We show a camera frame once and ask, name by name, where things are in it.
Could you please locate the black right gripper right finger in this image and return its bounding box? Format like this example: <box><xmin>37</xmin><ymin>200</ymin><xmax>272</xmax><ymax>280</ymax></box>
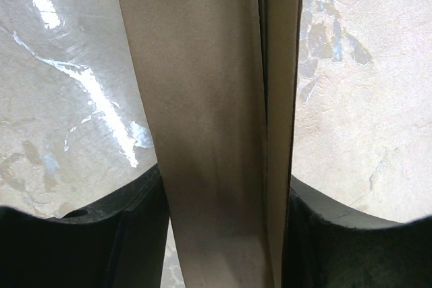
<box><xmin>281</xmin><ymin>177</ymin><xmax>431</xmax><ymax>287</ymax></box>

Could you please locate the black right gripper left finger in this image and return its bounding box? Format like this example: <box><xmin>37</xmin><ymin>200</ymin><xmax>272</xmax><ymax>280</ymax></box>
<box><xmin>1</xmin><ymin>166</ymin><xmax>169</xmax><ymax>287</ymax></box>

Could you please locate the brown cardboard box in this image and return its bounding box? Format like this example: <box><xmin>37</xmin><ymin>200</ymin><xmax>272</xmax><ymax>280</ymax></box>
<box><xmin>119</xmin><ymin>0</ymin><xmax>302</xmax><ymax>287</ymax></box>

